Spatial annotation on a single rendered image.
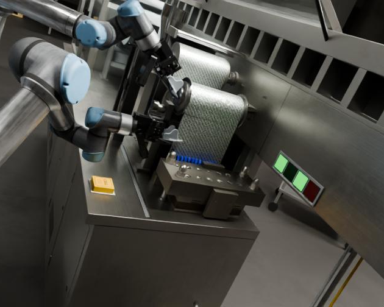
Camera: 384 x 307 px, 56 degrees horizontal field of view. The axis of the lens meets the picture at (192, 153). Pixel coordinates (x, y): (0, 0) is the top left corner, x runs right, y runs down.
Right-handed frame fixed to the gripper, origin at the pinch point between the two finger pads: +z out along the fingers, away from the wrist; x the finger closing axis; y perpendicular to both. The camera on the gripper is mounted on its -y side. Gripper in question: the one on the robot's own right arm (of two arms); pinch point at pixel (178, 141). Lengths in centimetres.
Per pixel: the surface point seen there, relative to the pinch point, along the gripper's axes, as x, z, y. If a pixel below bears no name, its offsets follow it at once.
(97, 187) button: -13.5, -28.3, -17.1
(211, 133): -0.2, 11.9, 6.3
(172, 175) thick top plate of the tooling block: -17.3, -5.8, -6.0
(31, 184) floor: 131, -37, -109
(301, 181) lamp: -36.5, 29.4, 9.7
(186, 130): -0.2, 1.3, 5.2
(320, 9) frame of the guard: -16, 22, 60
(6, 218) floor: 88, -50, -109
